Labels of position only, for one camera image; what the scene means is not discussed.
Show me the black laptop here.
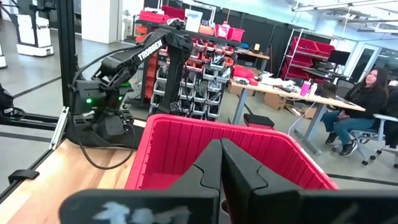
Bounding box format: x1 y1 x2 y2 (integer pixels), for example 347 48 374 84
315 80 338 100

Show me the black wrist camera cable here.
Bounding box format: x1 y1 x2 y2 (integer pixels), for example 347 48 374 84
78 123 137 171

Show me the person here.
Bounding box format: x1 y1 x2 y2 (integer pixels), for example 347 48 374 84
322 67 390 157

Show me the long wooden desk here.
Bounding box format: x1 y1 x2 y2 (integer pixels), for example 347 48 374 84
229 78 367 156

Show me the black computer monitor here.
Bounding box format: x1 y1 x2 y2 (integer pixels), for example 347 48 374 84
328 49 351 67

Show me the pink tumbler cup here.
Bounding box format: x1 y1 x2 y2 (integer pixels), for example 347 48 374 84
300 80 312 97

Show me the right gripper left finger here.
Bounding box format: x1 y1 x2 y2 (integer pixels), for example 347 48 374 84
58 139 222 224

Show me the small red bin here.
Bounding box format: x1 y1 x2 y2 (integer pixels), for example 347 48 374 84
228 27 246 43

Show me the office chair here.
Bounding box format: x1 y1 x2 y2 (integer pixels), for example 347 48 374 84
331 79 398 169

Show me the storage bin rack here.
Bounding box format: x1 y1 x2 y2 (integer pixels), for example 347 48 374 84
136 9 234 121

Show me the metal shelf with red bins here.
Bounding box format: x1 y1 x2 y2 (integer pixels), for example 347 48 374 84
281 29 337 82

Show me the small wooden desk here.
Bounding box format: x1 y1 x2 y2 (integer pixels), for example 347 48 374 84
234 49 271 73

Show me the red plastic bin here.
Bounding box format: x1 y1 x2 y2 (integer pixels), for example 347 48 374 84
124 113 340 191

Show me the black aluminium frame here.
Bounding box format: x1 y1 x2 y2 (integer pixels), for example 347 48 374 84
0 0 78 203

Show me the white sign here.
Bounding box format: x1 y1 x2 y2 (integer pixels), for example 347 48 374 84
185 8 203 34

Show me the cardboard box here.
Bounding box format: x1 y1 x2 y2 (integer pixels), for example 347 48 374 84
264 92 287 111

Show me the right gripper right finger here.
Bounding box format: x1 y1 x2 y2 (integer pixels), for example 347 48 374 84
221 139 398 224

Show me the white machine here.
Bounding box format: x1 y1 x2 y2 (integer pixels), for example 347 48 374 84
15 0 54 57

